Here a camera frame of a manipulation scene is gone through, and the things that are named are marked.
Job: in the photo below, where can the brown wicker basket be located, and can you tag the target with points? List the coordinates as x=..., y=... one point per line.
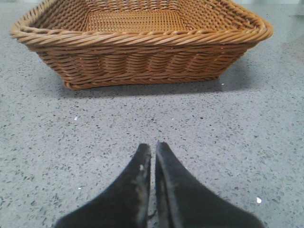
x=94, y=43

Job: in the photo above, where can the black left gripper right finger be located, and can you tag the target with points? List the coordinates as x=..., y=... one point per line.
x=183, y=202

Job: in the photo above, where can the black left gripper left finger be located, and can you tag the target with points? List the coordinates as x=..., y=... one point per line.
x=123, y=204

